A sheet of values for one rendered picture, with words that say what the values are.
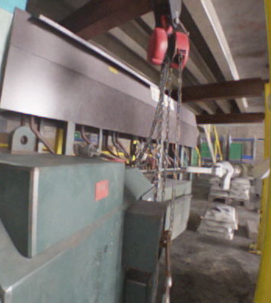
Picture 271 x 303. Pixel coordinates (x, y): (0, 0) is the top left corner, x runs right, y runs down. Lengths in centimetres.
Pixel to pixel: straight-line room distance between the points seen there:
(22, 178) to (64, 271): 13
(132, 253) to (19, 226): 30
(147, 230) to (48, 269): 24
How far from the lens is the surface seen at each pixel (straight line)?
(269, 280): 50
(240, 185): 421
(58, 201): 21
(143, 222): 42
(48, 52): 103
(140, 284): 53
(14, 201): 20
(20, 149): 45
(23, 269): 21
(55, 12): 176
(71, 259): 27
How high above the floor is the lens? 89
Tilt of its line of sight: 2 degrees up
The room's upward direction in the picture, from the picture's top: 4 degrees clockwise
